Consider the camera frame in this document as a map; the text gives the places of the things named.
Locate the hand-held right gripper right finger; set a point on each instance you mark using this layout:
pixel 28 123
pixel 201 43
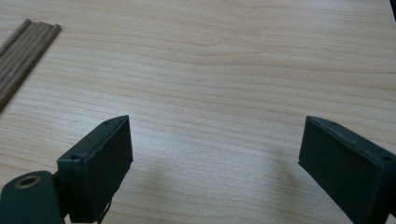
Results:
pixel 345 174

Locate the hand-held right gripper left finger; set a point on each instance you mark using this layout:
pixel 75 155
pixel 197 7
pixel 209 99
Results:
pixel 96 168

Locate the row of brown chopsticks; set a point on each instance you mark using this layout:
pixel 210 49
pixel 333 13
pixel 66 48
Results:
pixel 21 53

